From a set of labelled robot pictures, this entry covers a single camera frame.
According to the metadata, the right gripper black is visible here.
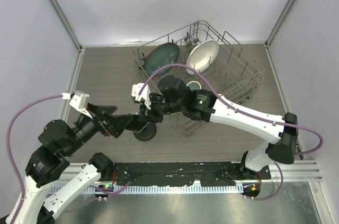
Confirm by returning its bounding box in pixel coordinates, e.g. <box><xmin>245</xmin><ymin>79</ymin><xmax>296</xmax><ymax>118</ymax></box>
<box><xmin>139</xmin><ymin>92</ymin><xmax>184</xmax><ymax>122</ymax></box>

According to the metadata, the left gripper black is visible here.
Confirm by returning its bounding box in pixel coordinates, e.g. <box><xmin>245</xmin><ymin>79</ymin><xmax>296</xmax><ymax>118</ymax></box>
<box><xmin>65</xmin><ymin>102</ymin><xmax>134</xmax><ymax>155</ymax></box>

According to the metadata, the black smartphone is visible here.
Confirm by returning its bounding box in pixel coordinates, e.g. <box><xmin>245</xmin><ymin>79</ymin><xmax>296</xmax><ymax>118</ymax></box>
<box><xmin>127</xmin><ymin>112</ymin><xmax>156</xmax><ymax>133</ymax></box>

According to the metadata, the black phone stand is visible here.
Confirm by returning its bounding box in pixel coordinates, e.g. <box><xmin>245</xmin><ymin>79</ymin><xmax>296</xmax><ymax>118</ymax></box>
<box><xmin>133</xmin><ymin>123</ymin><xmax>157</xmax><ymax>142</ymax></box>

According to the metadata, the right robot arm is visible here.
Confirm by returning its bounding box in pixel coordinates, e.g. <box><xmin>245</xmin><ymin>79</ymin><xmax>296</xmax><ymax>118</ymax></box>
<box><xmin>131</xmin><ymin>75</ymin><xmax>298</xmax><ymax>179</ymax></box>

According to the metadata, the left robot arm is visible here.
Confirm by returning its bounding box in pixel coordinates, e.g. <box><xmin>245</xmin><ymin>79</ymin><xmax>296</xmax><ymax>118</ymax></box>
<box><xmin>1</xmin><ymin>104</ymin><xmax>132</xmax><ymax>223</ymax></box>

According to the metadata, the dark green mug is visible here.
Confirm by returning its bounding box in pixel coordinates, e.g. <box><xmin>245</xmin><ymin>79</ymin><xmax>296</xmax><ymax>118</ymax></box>
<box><xmin>186</xmin><ymin>81</ymin><xmax>202</xmax><ymax>91</ymax></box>

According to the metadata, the teal ceramic plate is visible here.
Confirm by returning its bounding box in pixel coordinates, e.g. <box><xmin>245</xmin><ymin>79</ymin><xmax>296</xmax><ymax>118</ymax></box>
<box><xmin>144</xmin><ymin>43</ymin><xmax>180</xmax><ymax>76</ymax></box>

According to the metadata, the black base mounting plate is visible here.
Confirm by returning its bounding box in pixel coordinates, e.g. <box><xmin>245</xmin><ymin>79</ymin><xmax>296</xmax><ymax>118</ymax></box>
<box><xmin>108</xmin><ymin>162</ymin><xmax>271</xmax><ymax>187</ymax></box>

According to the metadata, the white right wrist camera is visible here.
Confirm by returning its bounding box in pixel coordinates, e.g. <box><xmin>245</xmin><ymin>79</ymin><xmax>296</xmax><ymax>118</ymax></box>
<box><xmin>131</xmin><ymin>83</ymin><xmax>151</xmax><ymax>110</ymax></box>

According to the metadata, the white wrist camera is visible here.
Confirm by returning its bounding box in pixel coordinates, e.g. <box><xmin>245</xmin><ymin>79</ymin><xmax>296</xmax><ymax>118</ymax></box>
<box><xmin>131</xmin><ymin>83</ymin><xmax>151</xmax><ymax>110</ymax></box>
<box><xmin>62</xmin><ymin>91</ymin><xmax>92</xmax><ymax>118</ymax></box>

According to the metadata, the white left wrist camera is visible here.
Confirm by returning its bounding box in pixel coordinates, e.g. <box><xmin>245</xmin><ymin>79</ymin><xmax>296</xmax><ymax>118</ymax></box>
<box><xmin>62</xmin><ymin>91</ymin><xmax>92</xmax><ymax>118</ymax></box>

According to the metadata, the grey wire dish rack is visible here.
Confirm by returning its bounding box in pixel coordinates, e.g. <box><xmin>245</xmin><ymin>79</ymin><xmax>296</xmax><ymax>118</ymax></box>
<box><xmin>132</xmin><ymin>20</ymin><xmax>265</xmax><ymax>137</ymax></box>

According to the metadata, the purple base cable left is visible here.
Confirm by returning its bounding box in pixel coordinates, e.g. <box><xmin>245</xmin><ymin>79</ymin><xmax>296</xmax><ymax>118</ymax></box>
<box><xmin>90</xmin><ymin>180</ymin><xmax>133</xmax><ymax>200</ymax></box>

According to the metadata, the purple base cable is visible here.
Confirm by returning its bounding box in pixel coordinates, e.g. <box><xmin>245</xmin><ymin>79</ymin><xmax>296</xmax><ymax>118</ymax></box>
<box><xmin>90</xmin><ymin>180</ymin><xmax>133</xmax><ymax>200</ymax></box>
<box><xmin>243</xmin><ymin>162</ymin><xmax>284</xmax><ymax>201</ymax></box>

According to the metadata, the white slotted cable duct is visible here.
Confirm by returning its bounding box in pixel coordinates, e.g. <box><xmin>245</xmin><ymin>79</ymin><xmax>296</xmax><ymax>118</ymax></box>
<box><xmin>50</xmin><ymin>184</ymin><xmax>244</xmax><ymax>195</ymax></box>

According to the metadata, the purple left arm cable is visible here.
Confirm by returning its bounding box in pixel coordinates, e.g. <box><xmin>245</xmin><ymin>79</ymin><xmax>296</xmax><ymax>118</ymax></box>
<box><xmin>6</xmin><ymin>94</ymin><xmax>66</xmax><ymax>224</ymax></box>

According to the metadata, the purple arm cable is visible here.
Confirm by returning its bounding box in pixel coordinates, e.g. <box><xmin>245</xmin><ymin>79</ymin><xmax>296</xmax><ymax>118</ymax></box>
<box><xmin>6</xmin><ymin>94</ymin><xmax>66</xmax><ymax>224</ymax></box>
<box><xmin>139</xmin><ymin>63</ymin><xmax>324</xmax><ymax>155</ymax></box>

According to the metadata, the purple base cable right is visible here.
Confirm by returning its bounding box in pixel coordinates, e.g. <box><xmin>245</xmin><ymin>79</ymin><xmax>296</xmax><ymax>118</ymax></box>
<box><xmin>243</xmin><ymin>162</ymin><xmax>284</xmax><ymax>201</ymax></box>

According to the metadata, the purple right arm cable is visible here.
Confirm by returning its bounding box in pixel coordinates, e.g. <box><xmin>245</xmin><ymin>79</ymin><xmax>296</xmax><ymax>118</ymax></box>
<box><xmin>139</xmin><ymin>63</ymin><xmax>324</xmax><ymax>155</ymax></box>

